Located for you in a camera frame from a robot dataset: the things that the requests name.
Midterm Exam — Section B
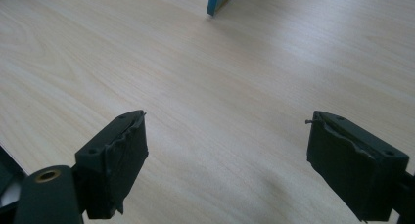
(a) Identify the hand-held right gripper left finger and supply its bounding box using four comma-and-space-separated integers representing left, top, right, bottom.
73, 110, 150, 220

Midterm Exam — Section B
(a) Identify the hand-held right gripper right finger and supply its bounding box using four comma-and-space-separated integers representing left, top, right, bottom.
304, 110, 410, 223

